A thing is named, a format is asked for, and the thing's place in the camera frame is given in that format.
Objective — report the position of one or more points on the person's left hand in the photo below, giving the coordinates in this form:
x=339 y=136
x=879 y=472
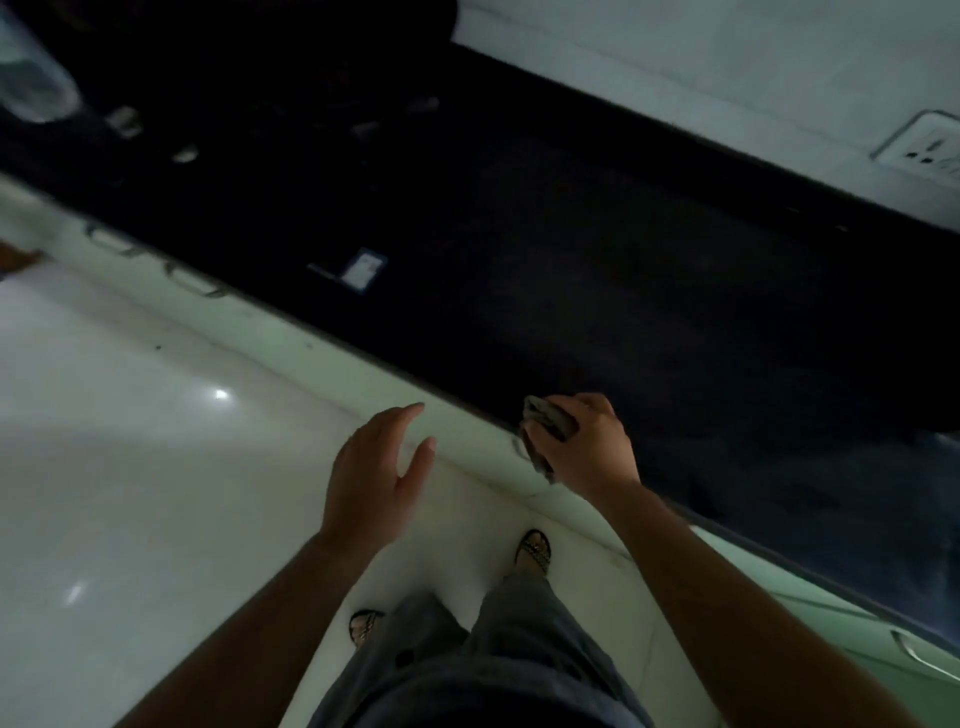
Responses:
x=367 y=480

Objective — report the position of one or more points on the person's right hand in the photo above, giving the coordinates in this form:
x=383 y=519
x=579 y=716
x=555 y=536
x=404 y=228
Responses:
x=596 y=457

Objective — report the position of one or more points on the person's left thumb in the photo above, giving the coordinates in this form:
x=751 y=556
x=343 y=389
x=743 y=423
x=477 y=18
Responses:
x=417 y=466

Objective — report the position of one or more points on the person's right fingers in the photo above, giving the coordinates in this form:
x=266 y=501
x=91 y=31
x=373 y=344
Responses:
x=592 y=411

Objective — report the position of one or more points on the gray cleaning cloth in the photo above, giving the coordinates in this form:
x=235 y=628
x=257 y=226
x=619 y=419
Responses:
x=551 y=424

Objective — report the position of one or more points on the person's right forearm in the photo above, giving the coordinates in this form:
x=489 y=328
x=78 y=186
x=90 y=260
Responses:
x=735 y=622

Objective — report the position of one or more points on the person's left forearm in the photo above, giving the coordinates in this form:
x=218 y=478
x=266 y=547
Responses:
x=247 y=645

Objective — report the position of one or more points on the person's right sandal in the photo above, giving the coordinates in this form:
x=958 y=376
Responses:
x=533 y=552

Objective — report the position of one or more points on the person's sandal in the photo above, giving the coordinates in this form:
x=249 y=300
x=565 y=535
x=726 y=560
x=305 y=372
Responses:
x=365 y=625
x=533 y=552

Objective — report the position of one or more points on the person's left sandal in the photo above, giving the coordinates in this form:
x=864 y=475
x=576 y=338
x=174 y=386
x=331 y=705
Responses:
x=365 y=625

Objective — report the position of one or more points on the white cabinet front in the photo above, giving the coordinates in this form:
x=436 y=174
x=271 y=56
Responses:
x=315 y=330

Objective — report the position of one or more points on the small white card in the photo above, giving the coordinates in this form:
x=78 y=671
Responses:
x=364 y=268

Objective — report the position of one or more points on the gray trousers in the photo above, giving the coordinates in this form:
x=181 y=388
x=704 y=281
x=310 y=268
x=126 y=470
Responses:
x=495 y=660

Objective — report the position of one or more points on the brown object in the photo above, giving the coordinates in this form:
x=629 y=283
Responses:
x=16 y=261

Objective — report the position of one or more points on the clear plastic bottle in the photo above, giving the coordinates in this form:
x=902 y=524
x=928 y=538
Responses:
x=30 y=67

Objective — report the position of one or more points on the white wall socket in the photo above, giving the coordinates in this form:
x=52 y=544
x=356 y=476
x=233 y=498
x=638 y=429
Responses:
x=926 y=146

